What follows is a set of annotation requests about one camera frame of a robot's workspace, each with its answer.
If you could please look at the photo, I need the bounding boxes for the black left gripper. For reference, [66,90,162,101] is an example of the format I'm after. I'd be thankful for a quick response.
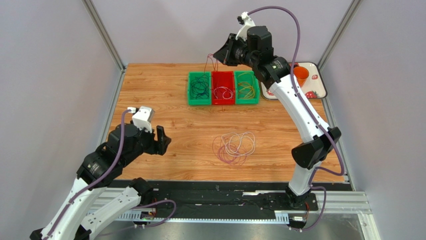
[121,122,172,167]

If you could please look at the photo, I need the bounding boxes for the white wire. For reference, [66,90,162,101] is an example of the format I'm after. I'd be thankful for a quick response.
[213,85,235,101]
[221,131,257,157]

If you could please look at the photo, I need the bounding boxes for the blue wire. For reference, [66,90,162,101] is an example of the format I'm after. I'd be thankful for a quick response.
[189,73,211,100]

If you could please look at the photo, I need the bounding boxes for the pink wire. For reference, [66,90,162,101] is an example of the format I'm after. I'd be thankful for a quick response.
[212,133,249,166]

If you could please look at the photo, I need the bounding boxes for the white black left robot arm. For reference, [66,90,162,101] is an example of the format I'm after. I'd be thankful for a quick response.
[29,122,172,240]

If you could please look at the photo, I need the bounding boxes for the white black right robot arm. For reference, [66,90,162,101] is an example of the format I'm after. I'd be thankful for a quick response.
[213,26,342,209]

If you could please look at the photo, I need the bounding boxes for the red plastic bin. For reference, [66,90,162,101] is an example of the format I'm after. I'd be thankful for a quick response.
[211,71,236,105]

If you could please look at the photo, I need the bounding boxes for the right green plastic bin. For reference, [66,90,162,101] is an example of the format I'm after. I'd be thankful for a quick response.
[233,70,260,105]

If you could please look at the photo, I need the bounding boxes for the green plastic bin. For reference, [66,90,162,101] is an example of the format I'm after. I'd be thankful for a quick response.
[233,70,260,105]
[187,71,212,106]

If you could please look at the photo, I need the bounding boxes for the left green plastic bin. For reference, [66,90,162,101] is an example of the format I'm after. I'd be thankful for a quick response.
[187,71,212,106]

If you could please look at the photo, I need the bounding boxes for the orange plastic cup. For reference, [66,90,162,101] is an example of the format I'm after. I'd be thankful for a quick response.
[293,66,310,87]

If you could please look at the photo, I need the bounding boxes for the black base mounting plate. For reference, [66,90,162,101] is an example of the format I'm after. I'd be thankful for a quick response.
[109,179,354,221]

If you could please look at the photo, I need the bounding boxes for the strawberry pattern tray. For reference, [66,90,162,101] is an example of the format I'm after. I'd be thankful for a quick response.
[257,62,327,101]

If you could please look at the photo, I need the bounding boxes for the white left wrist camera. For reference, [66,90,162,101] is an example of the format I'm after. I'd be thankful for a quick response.
[127,106,155,133]

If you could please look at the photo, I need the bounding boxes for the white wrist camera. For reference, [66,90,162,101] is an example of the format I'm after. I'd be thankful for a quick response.
[127,106,155,133]
[235,11,256,41]

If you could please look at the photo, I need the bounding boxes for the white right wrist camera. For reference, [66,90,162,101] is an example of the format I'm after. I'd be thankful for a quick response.
[235,11,256,41]

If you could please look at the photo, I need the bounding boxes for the right aluminium corner post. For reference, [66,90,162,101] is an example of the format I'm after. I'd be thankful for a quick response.
[317,0,363,71]

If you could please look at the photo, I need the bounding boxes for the aluminium corner post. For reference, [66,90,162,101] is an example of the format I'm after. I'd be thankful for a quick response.
[82,0,126,73]
[317,0,363,71]

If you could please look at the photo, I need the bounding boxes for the left aluminium corner post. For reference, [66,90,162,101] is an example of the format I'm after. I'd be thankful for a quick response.
[82,0,126,73]

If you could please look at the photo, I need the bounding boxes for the aluminium frame rail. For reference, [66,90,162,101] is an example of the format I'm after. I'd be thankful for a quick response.
[87,188,371,238]

